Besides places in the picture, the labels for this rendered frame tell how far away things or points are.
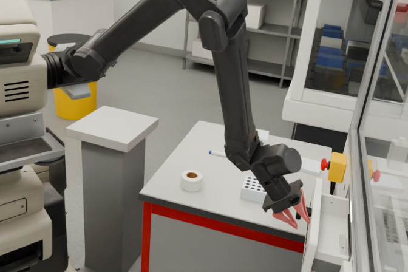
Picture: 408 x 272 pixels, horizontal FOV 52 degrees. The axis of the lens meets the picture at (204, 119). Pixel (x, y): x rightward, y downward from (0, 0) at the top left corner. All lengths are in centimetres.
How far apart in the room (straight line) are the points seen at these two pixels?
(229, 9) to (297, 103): 118
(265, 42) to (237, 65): 453
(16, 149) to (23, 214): 24
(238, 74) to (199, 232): 70
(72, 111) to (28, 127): 259
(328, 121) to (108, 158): 94
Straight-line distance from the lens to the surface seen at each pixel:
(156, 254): 147
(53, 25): 422
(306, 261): 99
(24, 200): 116
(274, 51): 527
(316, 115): 183
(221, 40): 68
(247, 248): 134
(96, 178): 183
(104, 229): 196
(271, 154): 93
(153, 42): 579
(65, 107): 363
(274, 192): 100
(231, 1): 69
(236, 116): 85
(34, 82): 103
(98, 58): 92
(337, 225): 120
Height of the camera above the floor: 151
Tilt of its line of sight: 24 degrees down
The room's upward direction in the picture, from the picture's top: 6 degrees clockwise
